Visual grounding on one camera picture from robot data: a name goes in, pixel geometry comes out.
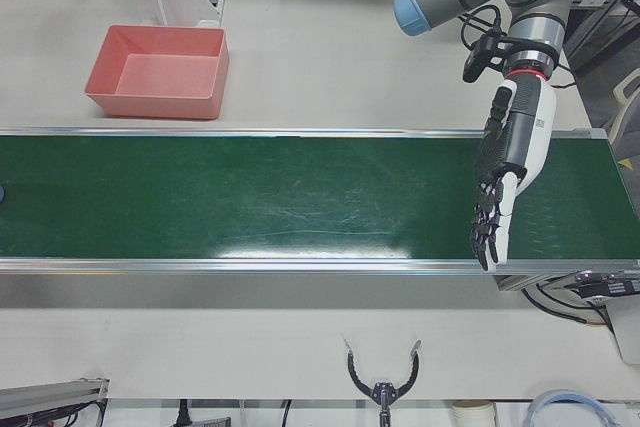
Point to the black claw clamp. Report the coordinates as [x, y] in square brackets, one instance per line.
[382, 389]

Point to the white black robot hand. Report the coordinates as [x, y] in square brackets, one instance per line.
[537, 137]

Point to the white enclosure panel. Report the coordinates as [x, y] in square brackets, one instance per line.
[627, 332]

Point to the black controller board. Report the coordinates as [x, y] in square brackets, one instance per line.
[610, 287]

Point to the aluminium profile bar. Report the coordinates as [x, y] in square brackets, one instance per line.
[50, 389]

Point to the green conveyor belt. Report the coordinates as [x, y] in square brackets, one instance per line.
[250, 197]

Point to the pink plastic box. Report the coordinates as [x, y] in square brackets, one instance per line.
[150, 77]

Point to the grey office chair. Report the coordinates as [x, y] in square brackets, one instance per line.
[631, 117]

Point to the blue-grey cup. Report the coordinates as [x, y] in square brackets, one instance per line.
[2, 195]

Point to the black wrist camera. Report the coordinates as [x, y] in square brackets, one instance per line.
[475, 59]

